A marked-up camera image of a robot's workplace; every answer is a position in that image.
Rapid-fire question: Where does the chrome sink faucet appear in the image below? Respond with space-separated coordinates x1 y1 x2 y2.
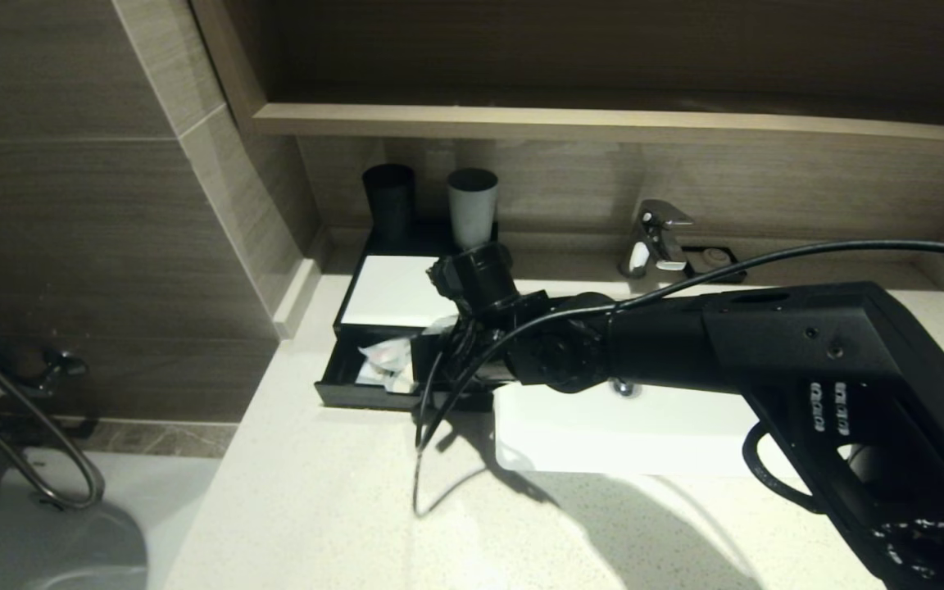
619 199 696 277

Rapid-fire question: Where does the black amenity box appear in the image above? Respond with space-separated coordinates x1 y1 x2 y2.
331 220 499 345

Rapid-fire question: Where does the grey cup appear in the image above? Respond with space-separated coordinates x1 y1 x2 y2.
447 168 499 251

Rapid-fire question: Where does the black soap dish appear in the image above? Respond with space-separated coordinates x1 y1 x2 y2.
683 245 745 284

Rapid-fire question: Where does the small packet with pink item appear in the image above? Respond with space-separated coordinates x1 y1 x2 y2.
356 338 417 394

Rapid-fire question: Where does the black cup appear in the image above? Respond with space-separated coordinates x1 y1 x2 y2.
362 164 416 243

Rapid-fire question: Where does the chrome bathtub mixer tap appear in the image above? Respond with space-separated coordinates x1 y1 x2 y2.
0 348 94 447

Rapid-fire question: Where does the wooden wall shelf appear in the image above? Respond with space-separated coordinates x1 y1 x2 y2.
252 103 944 161

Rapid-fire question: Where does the black camera cable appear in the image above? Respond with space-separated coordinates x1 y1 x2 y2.
413 239 944 452

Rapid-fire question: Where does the black box drawer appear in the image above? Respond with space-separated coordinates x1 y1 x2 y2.
314 326 495 414

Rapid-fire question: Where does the metal shower hose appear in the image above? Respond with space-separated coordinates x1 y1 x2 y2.
0 328 107 511

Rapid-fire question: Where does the white bathtub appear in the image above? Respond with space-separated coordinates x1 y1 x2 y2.
0 442 223 590

